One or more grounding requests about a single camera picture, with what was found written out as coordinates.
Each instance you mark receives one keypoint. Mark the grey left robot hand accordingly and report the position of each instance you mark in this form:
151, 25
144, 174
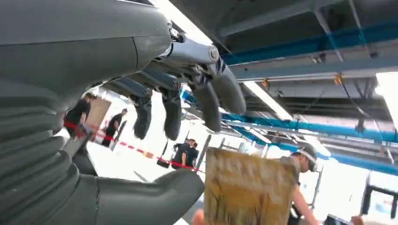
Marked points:
77, 40

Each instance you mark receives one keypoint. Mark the person's right hand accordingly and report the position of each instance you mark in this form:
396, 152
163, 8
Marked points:
199, 219

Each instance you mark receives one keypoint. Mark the red white barrier tape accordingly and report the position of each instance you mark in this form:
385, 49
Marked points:
174, 163

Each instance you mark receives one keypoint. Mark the person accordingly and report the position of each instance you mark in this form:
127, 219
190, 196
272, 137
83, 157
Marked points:
182, 153
113, 124
193, 154
79, 111
306, 158

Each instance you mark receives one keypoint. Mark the brown wooden panel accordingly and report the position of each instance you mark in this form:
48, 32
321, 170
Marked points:
98, 111

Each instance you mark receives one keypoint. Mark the dark grey laptop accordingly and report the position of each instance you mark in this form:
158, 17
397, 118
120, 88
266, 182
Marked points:
335, 221

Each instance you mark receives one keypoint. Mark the ceiling light strip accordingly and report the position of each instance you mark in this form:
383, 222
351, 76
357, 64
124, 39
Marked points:
267, 99

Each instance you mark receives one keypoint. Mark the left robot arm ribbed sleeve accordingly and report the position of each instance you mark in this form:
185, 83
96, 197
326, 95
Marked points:
31, 170

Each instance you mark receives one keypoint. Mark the blue ceiling pipe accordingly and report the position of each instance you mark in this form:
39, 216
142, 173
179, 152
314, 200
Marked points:
357, 161
326, 128

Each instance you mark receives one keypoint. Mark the ceiling light panel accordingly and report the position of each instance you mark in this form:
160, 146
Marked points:
388, 93

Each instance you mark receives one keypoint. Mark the black frame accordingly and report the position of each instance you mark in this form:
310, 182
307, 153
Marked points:
367, 198

